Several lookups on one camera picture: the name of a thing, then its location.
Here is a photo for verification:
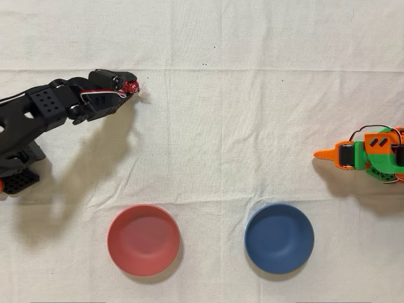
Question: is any red candy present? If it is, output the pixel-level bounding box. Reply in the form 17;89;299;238
123;80;150;104

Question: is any blue bowl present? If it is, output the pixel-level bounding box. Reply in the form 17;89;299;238
244;203;315;275

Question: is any red bowl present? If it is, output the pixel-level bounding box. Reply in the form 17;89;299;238
107;203;181;278

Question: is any white table cloth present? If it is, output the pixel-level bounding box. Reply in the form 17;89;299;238
0;0;404;303

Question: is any red white black servo cable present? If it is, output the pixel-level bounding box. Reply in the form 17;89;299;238
78;89;127;102
348;124;404;143

